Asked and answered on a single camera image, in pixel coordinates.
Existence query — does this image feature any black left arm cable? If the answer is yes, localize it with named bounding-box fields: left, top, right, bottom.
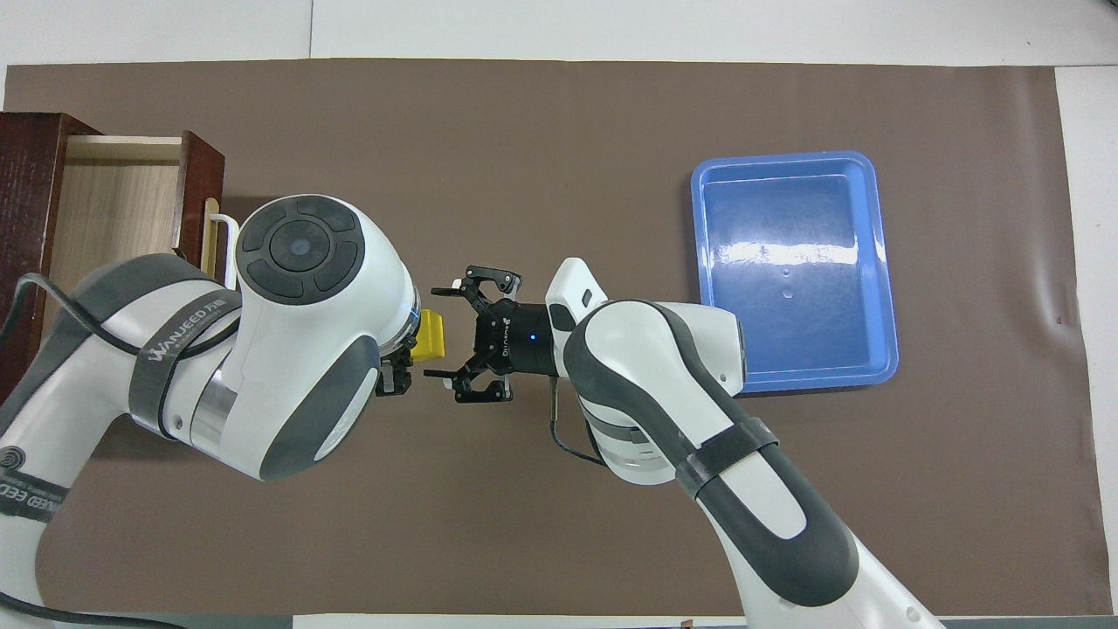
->
left=0, top=273, right=245, bottom=629

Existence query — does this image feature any white drawer handle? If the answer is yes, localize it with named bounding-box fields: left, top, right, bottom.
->
left=210, top=212, right=241, bottom=294

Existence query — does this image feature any light wood handle plate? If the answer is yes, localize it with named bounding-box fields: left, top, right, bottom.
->
left=201, top=197, right=220, bottom=280

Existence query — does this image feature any blue plastic tray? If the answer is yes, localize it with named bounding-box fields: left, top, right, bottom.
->
left=690, top=150, right=900, bottom=392

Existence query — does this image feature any yellow cube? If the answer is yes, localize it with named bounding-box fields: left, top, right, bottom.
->
left=412, top=308, right=447, bottom=361

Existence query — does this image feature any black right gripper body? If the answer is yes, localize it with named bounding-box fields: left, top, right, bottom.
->
left=472, top=301, right=554, bottom=377

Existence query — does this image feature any brown table mat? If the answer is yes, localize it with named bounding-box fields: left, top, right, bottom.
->
left=0, top=59, right=1103, bottom=617

